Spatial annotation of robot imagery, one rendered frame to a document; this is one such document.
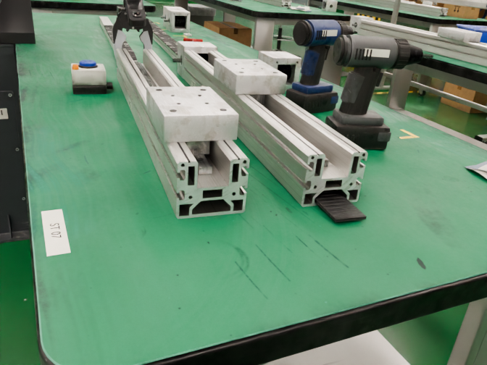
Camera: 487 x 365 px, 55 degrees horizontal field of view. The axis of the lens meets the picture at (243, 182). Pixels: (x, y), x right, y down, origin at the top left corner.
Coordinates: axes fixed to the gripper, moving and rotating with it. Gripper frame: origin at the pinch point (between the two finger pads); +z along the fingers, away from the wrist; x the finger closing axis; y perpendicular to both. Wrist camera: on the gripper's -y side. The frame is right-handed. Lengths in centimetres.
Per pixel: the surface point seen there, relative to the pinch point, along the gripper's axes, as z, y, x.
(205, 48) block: -4.5, -4.2, -20.1
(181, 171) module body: -1, -82, 4
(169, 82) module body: -3.7, -41.5, -2.3
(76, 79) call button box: 0.7, -20.1, 16.1
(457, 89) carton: 66, 211, -333
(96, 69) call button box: -1.5, -19.7, 11.4
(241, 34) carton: 42, 360, -161
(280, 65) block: -2.0, -15.3, -39.4
